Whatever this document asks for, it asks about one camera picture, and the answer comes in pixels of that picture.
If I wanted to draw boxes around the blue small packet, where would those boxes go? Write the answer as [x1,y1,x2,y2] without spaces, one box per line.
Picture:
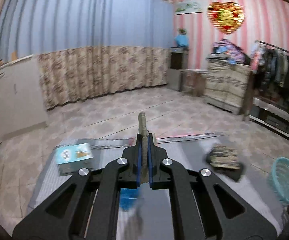
[119,188,143,212]

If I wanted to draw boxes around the light blue tissue box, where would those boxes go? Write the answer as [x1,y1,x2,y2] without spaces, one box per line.
[55,143,93,175]

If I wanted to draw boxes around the grey striped table cloth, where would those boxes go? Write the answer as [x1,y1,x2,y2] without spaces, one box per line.
[13,133,283,239]

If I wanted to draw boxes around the black patterned wallet pouch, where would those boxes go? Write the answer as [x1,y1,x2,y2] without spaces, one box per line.
[205,144,245,182]

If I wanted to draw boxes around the grey water dispenser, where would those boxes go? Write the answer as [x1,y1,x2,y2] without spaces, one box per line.
[167,47,189,91]

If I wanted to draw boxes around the metal clothes rack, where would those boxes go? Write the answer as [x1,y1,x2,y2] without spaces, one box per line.
[244,40,289,122]

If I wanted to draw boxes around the light blue plastic basket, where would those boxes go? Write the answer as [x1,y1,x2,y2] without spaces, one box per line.
[267,157,289,206]

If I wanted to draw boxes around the blue and floral curtain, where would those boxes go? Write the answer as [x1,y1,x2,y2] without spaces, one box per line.
[0,0,173,108]

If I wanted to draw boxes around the white low cabinet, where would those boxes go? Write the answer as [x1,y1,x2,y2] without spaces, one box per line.
[0,56,48,140]

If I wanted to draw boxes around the blue potted plant cover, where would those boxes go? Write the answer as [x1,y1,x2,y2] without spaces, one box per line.
[175,28,189,49]

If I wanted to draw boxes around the pile of colourful clothes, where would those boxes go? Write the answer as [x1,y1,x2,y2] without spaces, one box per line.
[206,38,251,65]

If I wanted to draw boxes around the hanging dark clothes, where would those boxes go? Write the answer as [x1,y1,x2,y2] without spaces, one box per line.
[250,42,289,111]

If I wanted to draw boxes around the green wall poster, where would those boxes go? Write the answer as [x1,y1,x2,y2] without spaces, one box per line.
[174,0,203,15]

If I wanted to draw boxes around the red heart wall decoration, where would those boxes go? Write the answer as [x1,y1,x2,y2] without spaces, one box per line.
[207,2,245,35]

